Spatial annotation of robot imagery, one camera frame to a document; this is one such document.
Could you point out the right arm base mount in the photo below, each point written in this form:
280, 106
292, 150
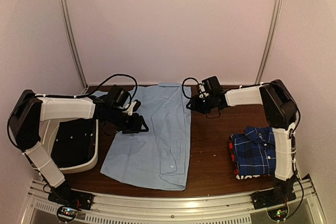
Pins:
275, 201

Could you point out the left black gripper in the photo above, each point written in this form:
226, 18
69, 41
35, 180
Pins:
135, 125

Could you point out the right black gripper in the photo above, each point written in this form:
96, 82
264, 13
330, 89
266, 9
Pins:
196, 105

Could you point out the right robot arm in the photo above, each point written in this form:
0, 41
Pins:
281, 112

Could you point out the blue plaid folded shirt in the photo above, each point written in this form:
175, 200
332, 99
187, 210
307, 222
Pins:
255, 150

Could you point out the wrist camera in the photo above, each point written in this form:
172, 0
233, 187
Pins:
201, 91
132, 107

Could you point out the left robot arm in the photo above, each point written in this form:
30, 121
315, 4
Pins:
23, 126

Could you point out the aluminium frame post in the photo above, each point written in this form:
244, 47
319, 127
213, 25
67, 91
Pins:
72, 43
276, 10

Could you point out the left aluminium frame post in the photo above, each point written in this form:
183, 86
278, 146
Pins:
72, 43

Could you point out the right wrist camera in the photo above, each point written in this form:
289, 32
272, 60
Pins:
201, 91

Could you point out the white plastic bin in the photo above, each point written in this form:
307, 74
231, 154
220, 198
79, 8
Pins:
48, 131

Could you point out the red black folded shirt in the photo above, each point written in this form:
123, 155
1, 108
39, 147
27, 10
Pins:
237, 174

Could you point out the light blue long sleeve shirt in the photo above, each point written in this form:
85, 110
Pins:
159, 158

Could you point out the right aluminium frame post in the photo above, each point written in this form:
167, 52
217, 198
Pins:
276, 10

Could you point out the aluminium front rail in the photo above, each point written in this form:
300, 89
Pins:
232, 208

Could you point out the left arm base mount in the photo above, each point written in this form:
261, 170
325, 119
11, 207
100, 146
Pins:
71, 202

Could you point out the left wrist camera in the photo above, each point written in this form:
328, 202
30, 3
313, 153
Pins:
132, 107

